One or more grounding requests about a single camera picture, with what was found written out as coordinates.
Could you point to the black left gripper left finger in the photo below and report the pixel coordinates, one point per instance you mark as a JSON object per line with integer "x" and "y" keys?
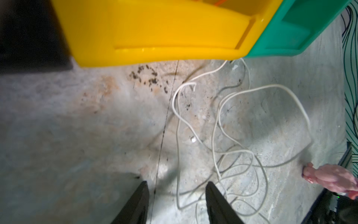
{"x": 136, "y": 209}

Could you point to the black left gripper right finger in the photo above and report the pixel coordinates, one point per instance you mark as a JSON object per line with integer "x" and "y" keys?
{"x": 219, "y": 210}

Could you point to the pink crumpled object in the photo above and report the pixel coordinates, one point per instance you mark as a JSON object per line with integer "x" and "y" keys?
{"x": 333, "y": 177}

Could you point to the yellow plastic bin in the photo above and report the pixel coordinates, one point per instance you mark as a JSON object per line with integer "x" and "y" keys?
{"x": 111, "y": 33}

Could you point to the black plastic bin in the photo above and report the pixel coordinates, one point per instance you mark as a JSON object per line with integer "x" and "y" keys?
{"x": 32, "y": 39}

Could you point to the green plastic bin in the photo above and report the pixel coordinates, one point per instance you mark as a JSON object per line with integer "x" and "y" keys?
{"x": 295, "y": 25}

